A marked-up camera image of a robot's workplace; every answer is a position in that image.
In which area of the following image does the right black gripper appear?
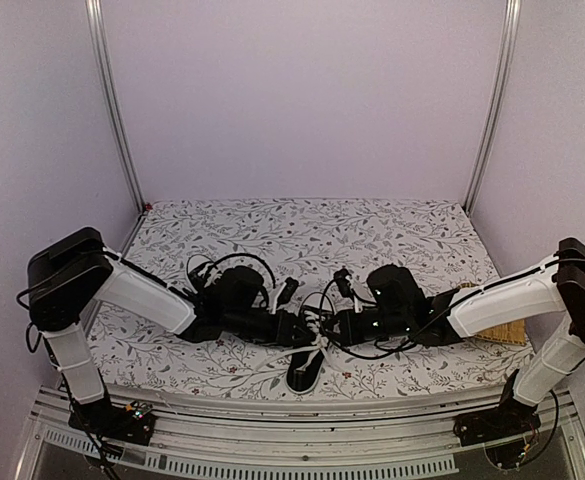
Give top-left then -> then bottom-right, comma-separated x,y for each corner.
320,307 -> 411,347

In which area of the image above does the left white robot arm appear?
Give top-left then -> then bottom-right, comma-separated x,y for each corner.
17,227 -> 315,434

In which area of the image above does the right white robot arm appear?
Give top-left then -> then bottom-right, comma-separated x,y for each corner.
322,238 -> 585,436

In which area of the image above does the floral patterned table mat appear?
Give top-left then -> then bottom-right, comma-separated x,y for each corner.
88,199 -> 533,401

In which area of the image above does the woven bamboo tray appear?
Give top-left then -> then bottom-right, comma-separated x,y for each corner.
448,282 -> 526,345

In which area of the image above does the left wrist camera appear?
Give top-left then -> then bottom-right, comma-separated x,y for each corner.
270,277 -> 299,314

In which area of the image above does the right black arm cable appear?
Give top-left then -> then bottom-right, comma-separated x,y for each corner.
321,284 -> 448,361

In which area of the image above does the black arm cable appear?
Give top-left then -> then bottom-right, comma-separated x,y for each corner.
206,253 -> 278,291
321,284 -> 448,361

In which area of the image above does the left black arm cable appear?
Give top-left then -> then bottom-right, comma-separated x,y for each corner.
206,253 -> 278,291

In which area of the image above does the front aluminium rail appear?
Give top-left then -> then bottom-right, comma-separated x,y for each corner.
21,384 -> 585,479

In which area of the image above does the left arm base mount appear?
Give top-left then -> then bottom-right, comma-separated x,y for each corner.
68,396 -> 157,446

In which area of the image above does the right aluminium frame post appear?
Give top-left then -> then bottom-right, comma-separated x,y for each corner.
463,0 -> 522,218

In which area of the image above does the aluminium frame post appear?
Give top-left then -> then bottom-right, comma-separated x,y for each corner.
463,0 -> 522,218
85,0 -> 146,214

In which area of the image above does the left aluminium frame post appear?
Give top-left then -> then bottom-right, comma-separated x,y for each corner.
85,0 -> 146,214

